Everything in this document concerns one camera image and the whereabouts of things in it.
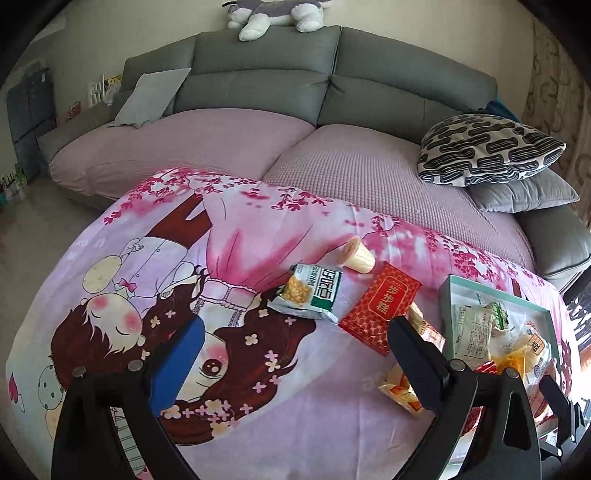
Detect red gold cake packet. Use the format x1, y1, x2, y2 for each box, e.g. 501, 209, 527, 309
338, 261, 423, 357

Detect dark grey cabinet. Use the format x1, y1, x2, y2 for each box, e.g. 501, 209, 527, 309
6, 68, 58, 183

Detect light grey flat cushion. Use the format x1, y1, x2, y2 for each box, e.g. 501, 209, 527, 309
108, 68, 192, 128

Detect yellow jelly cup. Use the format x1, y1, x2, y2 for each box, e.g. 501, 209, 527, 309
339, 235, 376, 274

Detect green round biscuit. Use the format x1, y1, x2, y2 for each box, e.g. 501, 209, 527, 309
489, 302, 513, 330

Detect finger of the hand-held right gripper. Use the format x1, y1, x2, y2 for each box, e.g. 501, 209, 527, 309
539, 375, 585, 444

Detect patterned beige curtain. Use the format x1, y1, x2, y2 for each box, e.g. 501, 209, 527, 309
522, 18, 591, 222

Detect grey white plush toy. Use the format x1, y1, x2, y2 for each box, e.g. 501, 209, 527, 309
222, 0, 333, 42

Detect grey sofa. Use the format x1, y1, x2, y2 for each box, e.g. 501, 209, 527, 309
37, 25, 591, 291

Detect black white patterned pillow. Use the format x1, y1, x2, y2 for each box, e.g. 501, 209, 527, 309
417, 113, 567, 186

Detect white box with teal rim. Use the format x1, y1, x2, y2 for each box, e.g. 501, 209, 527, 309
438, 274, 571, 444

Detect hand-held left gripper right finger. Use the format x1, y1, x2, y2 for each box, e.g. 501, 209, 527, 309
387, 315, 541, 480

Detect grey velvet pillow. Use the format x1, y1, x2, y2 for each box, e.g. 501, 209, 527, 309
466, 168, 581, 214

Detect white orange snack packet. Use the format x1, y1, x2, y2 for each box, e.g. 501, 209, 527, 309
455, 305, 497, 370

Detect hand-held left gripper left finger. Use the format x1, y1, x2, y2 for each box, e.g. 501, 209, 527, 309
51, 316, 206, 480

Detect yellow roll cake packet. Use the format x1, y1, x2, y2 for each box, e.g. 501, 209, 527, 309
378, 301, 446, 418

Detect pink sofa cover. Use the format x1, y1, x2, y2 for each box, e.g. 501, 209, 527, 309
48, 108, 536, 273

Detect blue cloth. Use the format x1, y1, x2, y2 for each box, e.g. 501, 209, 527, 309
482, 95, 522, 121

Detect green white snack packet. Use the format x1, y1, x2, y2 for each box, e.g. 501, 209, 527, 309
267, 262, 345, 324

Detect pink printed blanket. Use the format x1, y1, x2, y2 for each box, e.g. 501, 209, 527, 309
4, 167, 580, 480

